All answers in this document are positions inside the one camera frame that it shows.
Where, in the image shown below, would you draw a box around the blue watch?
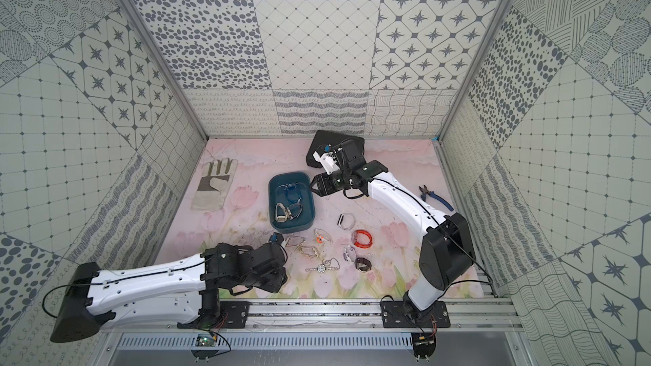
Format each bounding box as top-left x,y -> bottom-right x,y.
279,182 -> 303,204

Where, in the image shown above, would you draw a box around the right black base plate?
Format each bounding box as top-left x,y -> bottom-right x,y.
380,299 -> 451,330

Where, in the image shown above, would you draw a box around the beige watch lower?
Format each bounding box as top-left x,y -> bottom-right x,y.
297,245 -> 320,259

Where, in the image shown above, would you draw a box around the teal storage box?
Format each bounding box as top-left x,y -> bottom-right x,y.
268,171 -> 316,234

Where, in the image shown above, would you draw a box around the black plastic tool case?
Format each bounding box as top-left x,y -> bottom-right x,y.
305,130 -> 366,169

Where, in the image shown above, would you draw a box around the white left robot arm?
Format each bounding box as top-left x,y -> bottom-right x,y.
50,235 -> 288,343

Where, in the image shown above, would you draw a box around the white slotted cable duct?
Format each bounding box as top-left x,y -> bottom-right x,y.
118,331 -> 412,350

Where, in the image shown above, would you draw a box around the red watch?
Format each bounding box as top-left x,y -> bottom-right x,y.
352,230 -> 373,249

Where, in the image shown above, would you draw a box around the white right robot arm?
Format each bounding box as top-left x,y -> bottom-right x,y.
310,139 -> 478,314

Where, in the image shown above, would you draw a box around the grey white work glove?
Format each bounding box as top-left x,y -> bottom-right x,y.
192,158 -> 238,212

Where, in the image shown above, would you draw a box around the silver rhinestone watch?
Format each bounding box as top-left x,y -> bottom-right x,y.
305,258 -> 341,274

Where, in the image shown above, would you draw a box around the dark brown watch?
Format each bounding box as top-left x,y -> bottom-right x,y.
354,257 -> 372,273

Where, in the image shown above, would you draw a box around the blue handled pliers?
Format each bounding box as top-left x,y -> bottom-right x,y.
419,185 -> 454,212

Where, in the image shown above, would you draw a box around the silver white watch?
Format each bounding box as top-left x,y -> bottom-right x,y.
337,213 -> 356,231

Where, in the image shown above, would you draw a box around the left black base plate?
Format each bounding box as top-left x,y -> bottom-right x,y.
176,301 -> 251,330

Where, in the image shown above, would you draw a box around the orange white digital watch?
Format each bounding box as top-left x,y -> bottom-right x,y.
314,229 -> 333,245

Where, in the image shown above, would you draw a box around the black watch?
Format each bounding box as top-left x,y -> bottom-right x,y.
288,203 -> 303,220

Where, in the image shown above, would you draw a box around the beige watch upper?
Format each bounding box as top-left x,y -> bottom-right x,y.
284,236 -> 305,247

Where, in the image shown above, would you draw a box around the beige triangular watch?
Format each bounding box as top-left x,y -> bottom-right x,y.
275,203 -> 293,223

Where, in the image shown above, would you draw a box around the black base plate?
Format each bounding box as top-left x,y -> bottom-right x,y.
380,299 -> 451,330
176,301 -> 251,330

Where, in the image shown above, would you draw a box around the aluminium rail frame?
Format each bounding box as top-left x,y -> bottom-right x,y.
220,287 -> 524,332

